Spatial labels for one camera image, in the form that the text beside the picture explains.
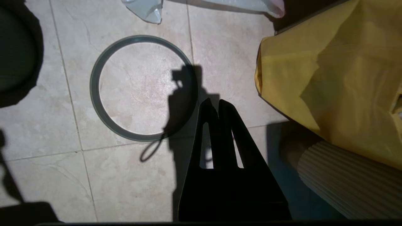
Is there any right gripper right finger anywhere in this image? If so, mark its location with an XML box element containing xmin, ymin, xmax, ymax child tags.
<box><xmin>218</xmin><ymin>99</ymin><xmax>292</xmax><ymax>221</ymax></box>

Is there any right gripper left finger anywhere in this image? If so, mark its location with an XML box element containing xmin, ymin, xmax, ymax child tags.
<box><xmin>178</xmin><ymin>98</ymin><xmax>232</xmax><ymax>222</ymax></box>

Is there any grey bin ring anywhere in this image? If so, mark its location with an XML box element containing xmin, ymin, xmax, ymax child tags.
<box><xmin>90</xmin><ymin>35</ymin><xmax>199</xmax><ymax>142</ymax></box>

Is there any white plastic bag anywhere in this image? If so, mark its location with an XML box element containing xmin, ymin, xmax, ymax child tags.
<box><xmin>121</xmin><ymin>0</ymin><xmax>285</xmax><ymax>24</ymax></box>

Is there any yellow plastic bag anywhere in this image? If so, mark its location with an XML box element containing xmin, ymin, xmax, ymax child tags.
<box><xmin>254</xmin><ymin>0</ymin><xmax>402</xmax><ymax>171</ymax></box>

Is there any black trash bin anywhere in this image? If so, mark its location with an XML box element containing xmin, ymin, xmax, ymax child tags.
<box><xmin>0</xmin><ymin>8</ymin><xmax>38</xmax><ymax>92</ymax></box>

